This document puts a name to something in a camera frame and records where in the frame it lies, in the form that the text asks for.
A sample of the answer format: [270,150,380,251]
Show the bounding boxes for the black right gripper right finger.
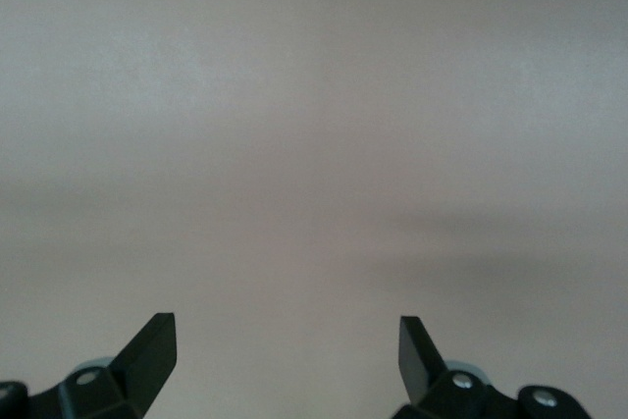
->
[392,315,590,419]

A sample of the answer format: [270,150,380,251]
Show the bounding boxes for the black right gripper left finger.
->
[0,312,177,419]

